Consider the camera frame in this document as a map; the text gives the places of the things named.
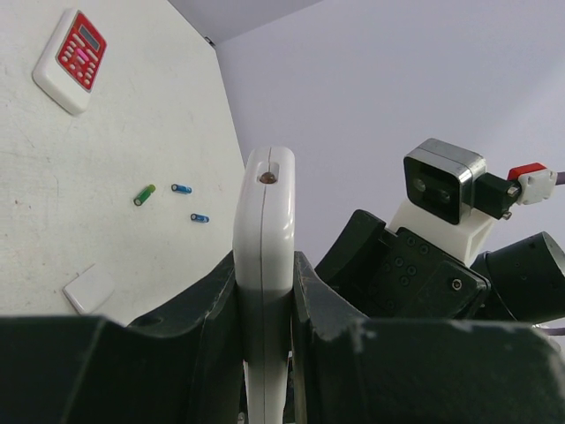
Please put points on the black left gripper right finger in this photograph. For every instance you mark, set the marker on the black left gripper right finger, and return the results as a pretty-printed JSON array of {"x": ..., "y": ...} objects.
[{"x": 349, "y": 368}]

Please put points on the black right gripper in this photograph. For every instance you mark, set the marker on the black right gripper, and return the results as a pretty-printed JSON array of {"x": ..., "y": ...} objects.
[{"x": 522, "y": 282}]

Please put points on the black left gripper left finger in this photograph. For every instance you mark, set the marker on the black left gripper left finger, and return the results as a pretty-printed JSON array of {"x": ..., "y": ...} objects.
[{"x": 180, "y": 363}]

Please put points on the grey white remote control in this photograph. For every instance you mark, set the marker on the grey white remote control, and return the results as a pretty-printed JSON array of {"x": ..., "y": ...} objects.
[{"x": 263, "y": 249}]

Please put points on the blue battery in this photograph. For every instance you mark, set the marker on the blue battery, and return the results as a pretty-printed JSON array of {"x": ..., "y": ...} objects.
[
  {"x": 200, "y": 218},
  {"x": 184, "y": 189}
]

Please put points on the red white remote control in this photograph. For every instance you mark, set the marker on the red white remote control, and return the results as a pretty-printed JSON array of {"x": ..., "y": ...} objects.
[{"x": 70, "y": 62}]

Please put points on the small white battery cover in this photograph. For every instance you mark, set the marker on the small white battery cover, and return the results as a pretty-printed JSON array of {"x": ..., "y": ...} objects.
[{"x": 89, "y": 290}]

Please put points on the green battery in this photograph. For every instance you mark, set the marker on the green battery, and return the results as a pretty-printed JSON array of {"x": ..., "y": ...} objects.
[{"x": 143, "y": 195}]

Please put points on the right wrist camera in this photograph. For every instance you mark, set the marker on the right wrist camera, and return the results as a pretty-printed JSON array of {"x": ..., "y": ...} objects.
[{"x": 453, "y": 202}]

